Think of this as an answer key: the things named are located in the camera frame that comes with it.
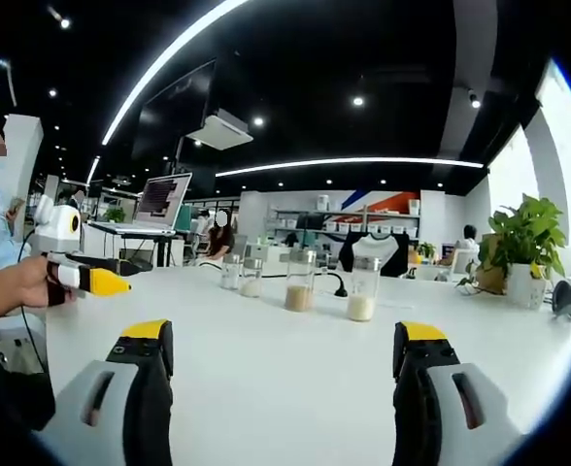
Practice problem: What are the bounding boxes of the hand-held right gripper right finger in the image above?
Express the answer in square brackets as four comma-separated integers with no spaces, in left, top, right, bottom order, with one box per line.
[391,320,525,466]

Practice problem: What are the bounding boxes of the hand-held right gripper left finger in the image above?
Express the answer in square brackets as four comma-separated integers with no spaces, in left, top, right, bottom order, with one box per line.
[35,318,175,466]

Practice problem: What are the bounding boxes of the small glass jar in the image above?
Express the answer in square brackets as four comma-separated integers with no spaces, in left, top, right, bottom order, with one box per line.
[220,253,244,291]

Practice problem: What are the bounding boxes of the tall seasoning bottle white grains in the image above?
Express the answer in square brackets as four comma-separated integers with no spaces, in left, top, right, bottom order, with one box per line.
[347,256,382,323]

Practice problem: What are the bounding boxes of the small seasoning bottle white powder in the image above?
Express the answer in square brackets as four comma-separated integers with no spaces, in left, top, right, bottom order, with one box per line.
[239,257,264,299]

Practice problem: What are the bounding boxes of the tall seasoning bottle tan powder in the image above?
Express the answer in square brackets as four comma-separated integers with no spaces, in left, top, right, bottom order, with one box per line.
[285,249,317,313]

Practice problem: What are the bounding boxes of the person's left hand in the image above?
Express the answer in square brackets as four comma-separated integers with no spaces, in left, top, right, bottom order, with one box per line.
[0,255,79,322]

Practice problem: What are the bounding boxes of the black laptop stand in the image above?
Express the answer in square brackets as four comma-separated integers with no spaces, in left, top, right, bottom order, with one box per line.
[86,221,181,269]

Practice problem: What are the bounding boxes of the silver open laptop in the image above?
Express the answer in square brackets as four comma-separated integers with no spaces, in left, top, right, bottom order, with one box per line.
[87,171,194,237]

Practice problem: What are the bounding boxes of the dark cloth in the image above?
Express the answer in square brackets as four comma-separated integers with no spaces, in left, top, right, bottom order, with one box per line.
[0,338,56,434]

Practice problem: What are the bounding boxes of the cardboard box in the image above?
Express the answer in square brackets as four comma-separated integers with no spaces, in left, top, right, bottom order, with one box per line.
[476,232,511,296]

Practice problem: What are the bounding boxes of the black hanging screen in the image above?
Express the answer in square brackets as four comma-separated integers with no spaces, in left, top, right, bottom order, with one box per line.
[131,58,218,162]

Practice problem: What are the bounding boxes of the black and white shirt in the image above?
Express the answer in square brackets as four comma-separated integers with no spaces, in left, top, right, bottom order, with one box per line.
[338,231,411,279]

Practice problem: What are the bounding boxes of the white ceiling air conditioner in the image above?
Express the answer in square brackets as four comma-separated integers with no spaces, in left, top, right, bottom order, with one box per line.
[185,108,254,151]

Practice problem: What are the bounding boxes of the long curved ceiling light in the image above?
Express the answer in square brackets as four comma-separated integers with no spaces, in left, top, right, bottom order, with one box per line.
[215,155,485,179]
[101,0,251,147]

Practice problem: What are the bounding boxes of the black headphones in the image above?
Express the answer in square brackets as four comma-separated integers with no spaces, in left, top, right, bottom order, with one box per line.
[549,279,571,322]

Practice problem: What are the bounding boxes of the shelf with white boxes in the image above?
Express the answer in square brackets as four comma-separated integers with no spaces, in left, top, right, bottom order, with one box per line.
[269,193,421,243]

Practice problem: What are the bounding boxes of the green potted plant white pot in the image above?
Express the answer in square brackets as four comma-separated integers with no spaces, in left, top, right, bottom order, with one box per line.
[455,192,567,310]

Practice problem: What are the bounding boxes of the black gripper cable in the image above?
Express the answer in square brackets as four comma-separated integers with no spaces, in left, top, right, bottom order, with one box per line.
[17,231,50,376]

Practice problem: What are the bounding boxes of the black power cable with plug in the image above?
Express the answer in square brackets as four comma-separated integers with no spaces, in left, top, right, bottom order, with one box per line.
[196,260,350,299]

